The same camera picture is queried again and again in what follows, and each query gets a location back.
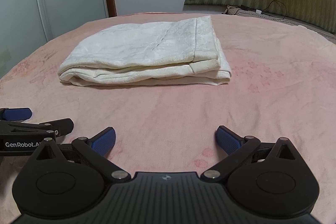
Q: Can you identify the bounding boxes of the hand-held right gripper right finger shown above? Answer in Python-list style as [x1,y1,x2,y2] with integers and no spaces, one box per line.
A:
[201,126,305,183]

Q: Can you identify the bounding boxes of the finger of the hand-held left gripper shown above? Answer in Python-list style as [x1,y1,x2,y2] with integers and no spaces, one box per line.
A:
[39,118,74,137]
[0,108,32,121]

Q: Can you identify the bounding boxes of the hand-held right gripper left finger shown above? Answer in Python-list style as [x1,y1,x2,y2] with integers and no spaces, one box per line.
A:
[26,127,132,184]

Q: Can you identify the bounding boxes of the white pants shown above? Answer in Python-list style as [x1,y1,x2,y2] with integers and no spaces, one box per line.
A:
[58,15,232,87]

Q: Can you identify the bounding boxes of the pink blanket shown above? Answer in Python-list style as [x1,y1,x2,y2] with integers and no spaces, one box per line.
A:
[0,12,336,224]

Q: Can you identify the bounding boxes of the brown cloth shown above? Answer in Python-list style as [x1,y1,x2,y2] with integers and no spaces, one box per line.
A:
[223,5,246,15]

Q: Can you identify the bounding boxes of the black cable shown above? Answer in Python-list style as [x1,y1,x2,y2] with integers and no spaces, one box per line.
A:
[236,0,289,20]

